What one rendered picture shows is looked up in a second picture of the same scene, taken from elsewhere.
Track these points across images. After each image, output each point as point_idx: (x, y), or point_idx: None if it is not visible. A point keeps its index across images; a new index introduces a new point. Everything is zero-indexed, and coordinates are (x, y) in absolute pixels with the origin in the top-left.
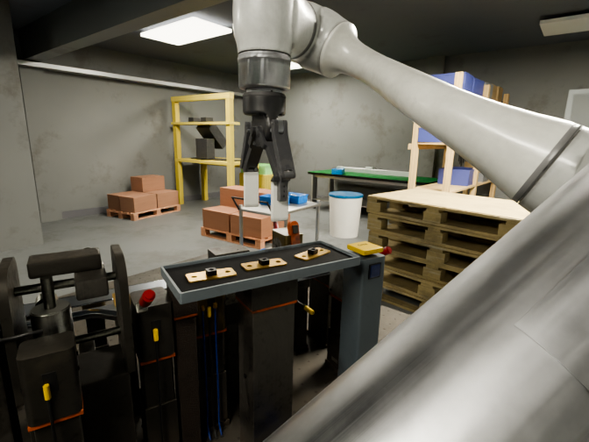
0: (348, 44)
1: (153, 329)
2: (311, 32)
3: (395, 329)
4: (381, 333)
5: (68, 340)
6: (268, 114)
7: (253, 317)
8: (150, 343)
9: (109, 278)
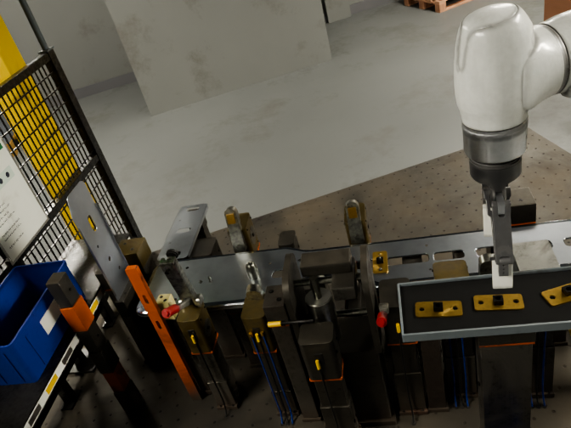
0: None
1: (396, 323)
2: (560, 82)
3: None
4: None
5: (329, 333)
6: (493, 187)
7: (481, 349)
8: (393, 332)
9: (358, 279)
